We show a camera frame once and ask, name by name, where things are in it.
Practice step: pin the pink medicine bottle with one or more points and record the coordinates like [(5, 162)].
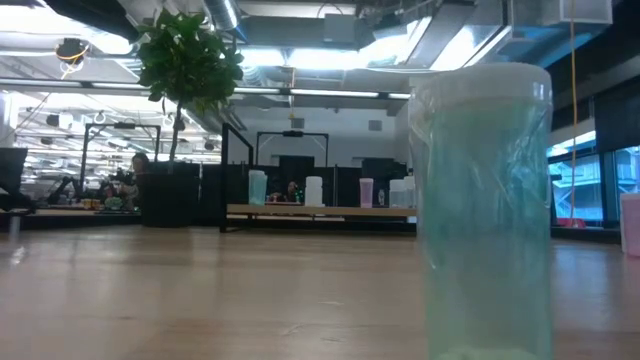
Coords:
[(631, 225), (366, 194)]

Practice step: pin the green medicine bottle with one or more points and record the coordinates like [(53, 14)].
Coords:
[(480, 225), (255, 190), (265, 192)]

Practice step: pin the white medicine bottle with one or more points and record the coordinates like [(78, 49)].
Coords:
[(313, 192)]

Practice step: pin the black office partition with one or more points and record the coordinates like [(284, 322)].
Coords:
[(345, 172)]

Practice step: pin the person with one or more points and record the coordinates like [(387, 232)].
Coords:
[(291, 191), (134, 190)]

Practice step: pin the small clear water bottle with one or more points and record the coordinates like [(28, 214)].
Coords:
[(381, 197)]

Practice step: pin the black plant pot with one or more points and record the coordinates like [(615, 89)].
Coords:
[(170, 200)]

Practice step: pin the green artificial plant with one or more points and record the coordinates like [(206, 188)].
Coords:
[(190, 60)]

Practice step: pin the red object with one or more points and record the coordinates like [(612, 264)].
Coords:
[(570, 223)]

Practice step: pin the black office chair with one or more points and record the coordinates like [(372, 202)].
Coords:
[(12, 160)]

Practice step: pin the wooden shelf with black frame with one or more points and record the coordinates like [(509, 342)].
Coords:
[(310, 210)]

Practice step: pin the black gantry frame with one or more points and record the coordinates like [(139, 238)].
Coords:
[(124, 125), (292, 134)]

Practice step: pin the black aluminium table frame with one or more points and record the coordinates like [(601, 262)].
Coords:
[(90, 221)]

